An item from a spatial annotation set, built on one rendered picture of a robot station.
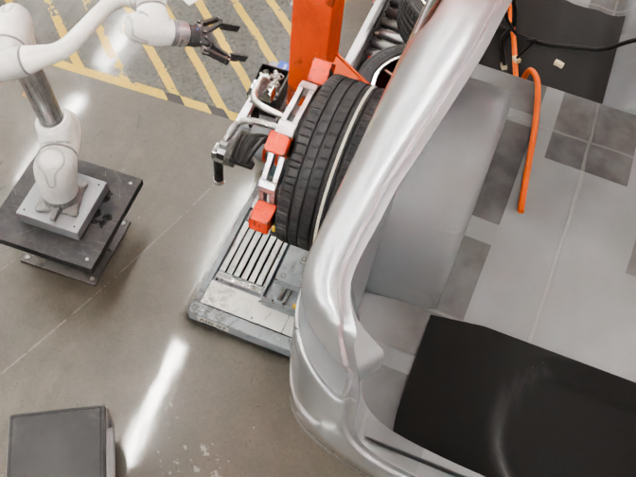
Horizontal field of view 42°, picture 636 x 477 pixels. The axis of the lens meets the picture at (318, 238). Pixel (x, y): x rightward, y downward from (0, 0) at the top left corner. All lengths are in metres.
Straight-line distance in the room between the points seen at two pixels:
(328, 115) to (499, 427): 1.15
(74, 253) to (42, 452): 0.86
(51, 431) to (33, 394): 0.47
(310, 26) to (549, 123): 0.96
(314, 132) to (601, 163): 1.04
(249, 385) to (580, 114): 1.73
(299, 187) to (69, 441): 1.24
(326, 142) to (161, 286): 1.32
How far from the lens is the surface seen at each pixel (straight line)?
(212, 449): 3.46
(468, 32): 2.20
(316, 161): 2.76
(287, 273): 3.54
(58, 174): 3.43
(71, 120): 3.55
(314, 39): 3.25
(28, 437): 3.21
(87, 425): 3.18
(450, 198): 2.54
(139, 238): 3.92
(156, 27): 2.83
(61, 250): 3.59
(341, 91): 2.89
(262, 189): 2.88
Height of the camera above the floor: 3.29
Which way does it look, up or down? 57 degrees down
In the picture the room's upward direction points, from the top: 8 degrees clockwise
